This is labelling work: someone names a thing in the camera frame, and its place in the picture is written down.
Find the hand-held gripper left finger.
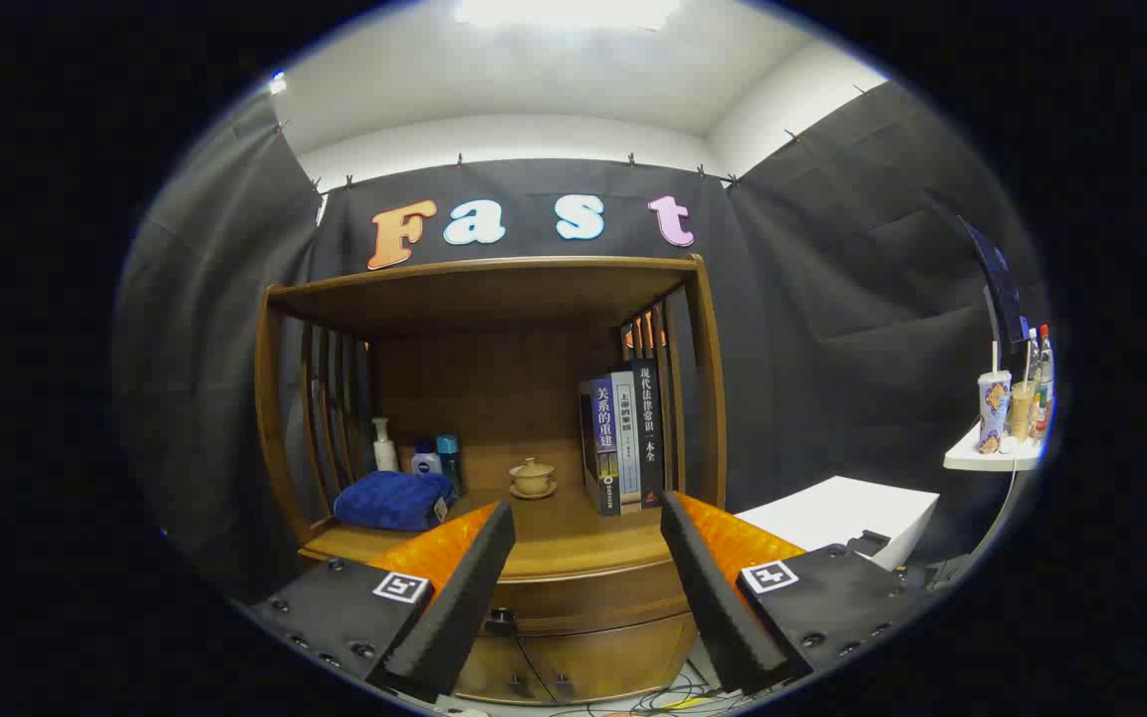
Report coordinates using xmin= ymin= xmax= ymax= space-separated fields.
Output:
xmin=250 ymin=501 xmax=517 ymax=704

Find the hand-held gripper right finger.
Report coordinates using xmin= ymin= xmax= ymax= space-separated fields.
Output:
xmin=660 ymin=490 xmax=933 ymax=696

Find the wooden drawer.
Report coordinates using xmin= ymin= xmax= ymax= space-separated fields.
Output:
xmin=479 ymin=560 xmax=696 ymax=638

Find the wooden countertop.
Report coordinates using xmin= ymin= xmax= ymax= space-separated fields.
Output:
xmin=300 ymin=485 xmax=704 ymax=581

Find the white low cabinet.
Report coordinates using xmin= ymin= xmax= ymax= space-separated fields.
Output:
xmin=735 ymin=476 xmax=941 ymax=571

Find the wooden cabinet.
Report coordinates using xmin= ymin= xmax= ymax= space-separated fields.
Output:
xmin=255 ymin=254 xmax=729 ymax=706

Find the blue folded towel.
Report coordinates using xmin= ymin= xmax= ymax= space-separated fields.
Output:
xmin=334 ymin=471 xmax=456 ymax=532

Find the beige lidded teacup with saucer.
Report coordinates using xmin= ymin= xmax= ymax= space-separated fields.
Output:
xmin=509 ymin=457 xmax=559 ymax=500

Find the teal blue bottle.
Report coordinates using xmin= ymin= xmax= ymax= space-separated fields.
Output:
xmin=436 ymin=434 xmax=463 ymax=496

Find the pale grey spine book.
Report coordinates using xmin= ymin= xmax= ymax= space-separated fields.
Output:
xmin=609 ymin=370 xmax=643 ymax=512

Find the black spine book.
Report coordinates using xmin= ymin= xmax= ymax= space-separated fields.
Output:
xmin=626 ymin=358 xmax=666 ymax=509

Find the blue spine book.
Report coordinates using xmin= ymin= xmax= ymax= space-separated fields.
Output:
xmin=578 ymin=376 xmax=622 ymax=517

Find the black backdrop cloth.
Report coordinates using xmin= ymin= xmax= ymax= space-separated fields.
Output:
xmin=115 ymin=80 xmax=1042 ymax=598

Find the white side table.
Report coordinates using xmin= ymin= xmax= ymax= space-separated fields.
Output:
xmin=932 ymin=423 xmax=1044 ymax=589

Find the patterned paper cup with straw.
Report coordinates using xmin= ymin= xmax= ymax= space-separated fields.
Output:
xmin=978 ymin=342 xmax=1013 ymax=455

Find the dark monitor screen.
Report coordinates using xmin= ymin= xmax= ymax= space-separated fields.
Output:
xmin=962 ymin=217 xmax=1032 ymax=371

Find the tangle of floor cables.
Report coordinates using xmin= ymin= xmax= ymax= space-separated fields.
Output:
xmin=544 ymin=665 xmax=734 ymax=716

